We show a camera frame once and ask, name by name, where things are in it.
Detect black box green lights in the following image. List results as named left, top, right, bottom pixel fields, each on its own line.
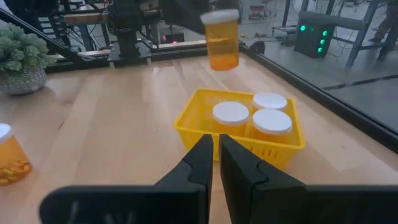
left=294, top=20, right=336, bottom=59

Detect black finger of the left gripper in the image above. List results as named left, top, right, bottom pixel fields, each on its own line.
left=214, top=0, right=243, bottom=15
left=160, top=0, right=210, bottom=34

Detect person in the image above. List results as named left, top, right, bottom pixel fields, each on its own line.
left=368, top=0, right=398, bottom=50

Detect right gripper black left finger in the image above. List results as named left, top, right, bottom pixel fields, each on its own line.
left=39, top=134, right=214, bottom=224

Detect red cart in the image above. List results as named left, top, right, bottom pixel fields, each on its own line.
left=248, top=4, right=265, bottom=19

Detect orange pill bottle white cap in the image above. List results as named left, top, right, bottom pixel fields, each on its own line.
left=0, top=123, right=34, bottom=187
left=251, top=92, right=289, bottom=113
left=250, top=108, right=293, bottom=144
left=212, top=100, right=250, bottom=138
left=200, top=8, right=241, bottom=72

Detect bushy green potted plant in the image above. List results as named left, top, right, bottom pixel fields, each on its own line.
left=0, top=22, right=58, bottom=96

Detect yellow plastic basket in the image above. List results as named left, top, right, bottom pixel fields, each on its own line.
left=173, top=88, right=307, bottom=171

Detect black box pink light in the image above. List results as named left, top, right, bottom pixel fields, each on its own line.
left=161, top=30, right=186, bottom=44

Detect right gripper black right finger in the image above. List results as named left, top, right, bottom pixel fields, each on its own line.
left=219, top=134, right=398, bottom=224

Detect grey metal table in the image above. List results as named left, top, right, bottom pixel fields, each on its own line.
left=300, top=0, right=398, bottom=68

